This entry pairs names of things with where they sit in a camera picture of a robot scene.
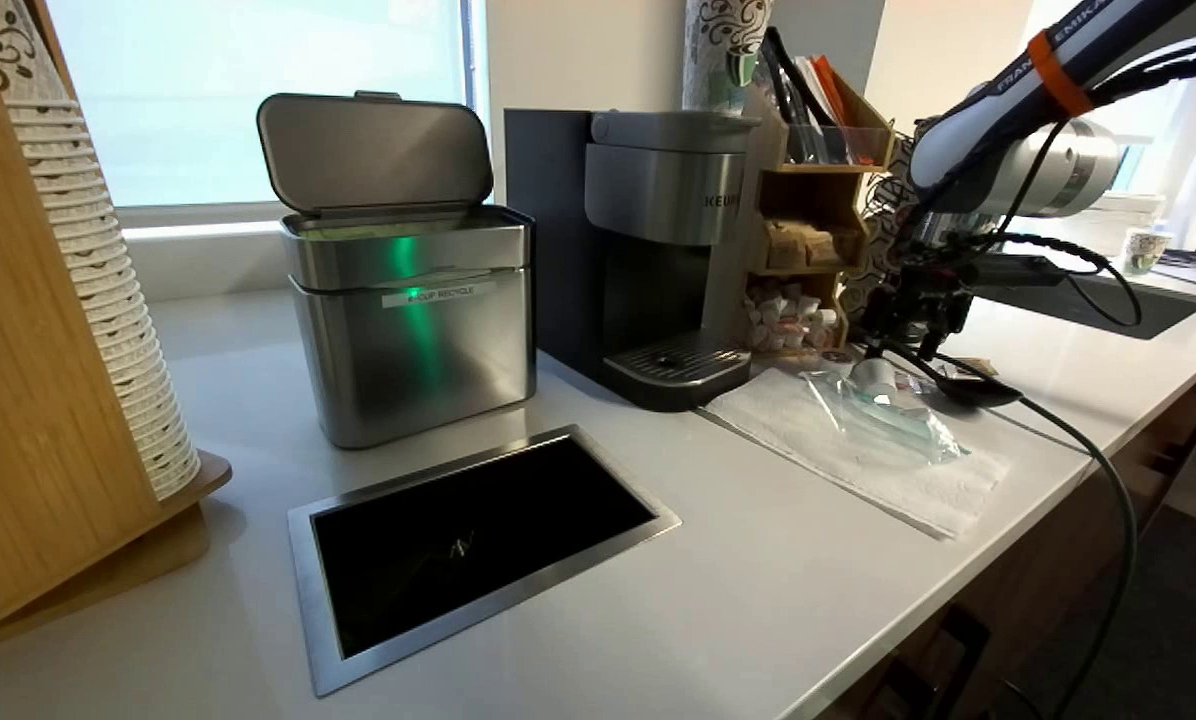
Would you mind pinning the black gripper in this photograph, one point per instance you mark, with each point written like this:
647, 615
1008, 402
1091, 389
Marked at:
923, 275

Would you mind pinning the black spoon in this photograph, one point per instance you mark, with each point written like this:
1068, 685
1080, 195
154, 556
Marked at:
981, 389

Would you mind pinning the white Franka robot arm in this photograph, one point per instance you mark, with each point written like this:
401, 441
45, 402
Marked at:
1008, 94

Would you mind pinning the wooden shelf organizer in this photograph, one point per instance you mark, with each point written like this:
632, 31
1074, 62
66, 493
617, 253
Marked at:
798, 202

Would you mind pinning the small green seal zip bag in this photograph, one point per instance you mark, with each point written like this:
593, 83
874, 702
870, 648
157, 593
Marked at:
889, 413

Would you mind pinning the white creamer cup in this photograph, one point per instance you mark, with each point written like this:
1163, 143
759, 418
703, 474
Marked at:
760, 313
823, 328
794, 320
789, 344

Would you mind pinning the large clear plastic bag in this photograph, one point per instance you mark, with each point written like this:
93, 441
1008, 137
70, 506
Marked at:
877, 485

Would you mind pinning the brown packets bundle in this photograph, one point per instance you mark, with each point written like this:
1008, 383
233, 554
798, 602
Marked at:
798, 244

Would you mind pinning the dark counter sink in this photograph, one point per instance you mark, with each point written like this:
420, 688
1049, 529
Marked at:
1130, 302

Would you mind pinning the small patterned mug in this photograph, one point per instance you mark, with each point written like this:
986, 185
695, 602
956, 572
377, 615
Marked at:
1145, 251

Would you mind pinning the orange paper packets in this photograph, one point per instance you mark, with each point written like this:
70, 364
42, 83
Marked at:
842, 103

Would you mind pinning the black utensils bundle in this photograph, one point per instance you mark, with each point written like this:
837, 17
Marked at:
789, 94

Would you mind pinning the black silver coffee machine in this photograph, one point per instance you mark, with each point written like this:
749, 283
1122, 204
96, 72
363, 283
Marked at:
650, 253

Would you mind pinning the patterned paper cup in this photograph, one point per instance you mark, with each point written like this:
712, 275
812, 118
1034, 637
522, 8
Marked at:
726, 46

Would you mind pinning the steel framed counter chute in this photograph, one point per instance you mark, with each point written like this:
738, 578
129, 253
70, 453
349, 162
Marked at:
479, 540

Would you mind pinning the steel trash bin with lid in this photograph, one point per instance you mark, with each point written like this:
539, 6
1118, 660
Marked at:
410, 332

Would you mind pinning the bright window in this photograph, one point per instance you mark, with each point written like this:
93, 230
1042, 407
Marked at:
261, 94

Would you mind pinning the stack of white paper cups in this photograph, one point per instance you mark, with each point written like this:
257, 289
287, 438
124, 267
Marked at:
100, 267

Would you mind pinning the wooden cup dispenser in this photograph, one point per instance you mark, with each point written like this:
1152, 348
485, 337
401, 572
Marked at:
21, 402

